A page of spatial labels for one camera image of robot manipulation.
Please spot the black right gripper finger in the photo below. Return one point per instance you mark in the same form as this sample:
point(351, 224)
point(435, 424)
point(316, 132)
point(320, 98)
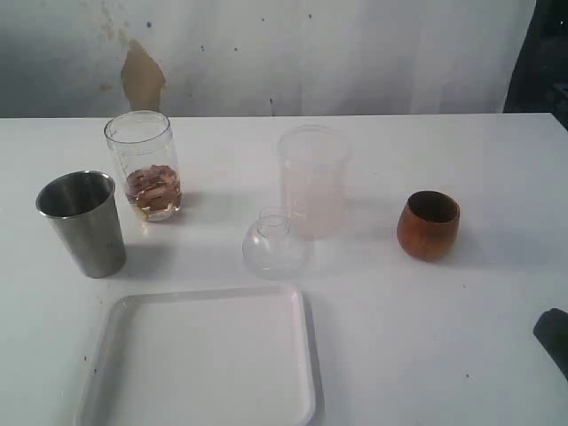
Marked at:
point(551, 330)

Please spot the brown wooden cup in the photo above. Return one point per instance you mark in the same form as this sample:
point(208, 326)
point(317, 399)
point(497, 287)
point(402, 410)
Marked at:
point(428, 225)

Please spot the clear dome strainer lid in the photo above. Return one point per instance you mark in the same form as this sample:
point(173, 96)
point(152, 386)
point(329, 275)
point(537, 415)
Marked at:
point(272, 248)

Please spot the stainless steel cup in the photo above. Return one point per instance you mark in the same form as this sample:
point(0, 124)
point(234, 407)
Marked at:
point(81, 209)

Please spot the clear plastic shaker cup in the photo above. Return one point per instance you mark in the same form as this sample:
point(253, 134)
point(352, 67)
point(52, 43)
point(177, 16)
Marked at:
point(142, 145)

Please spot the translucent plastic container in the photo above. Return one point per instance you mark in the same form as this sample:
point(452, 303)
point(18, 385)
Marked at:
point(313, 162)

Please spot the white square tray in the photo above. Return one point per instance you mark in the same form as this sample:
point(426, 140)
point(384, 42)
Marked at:
point(233, 356)

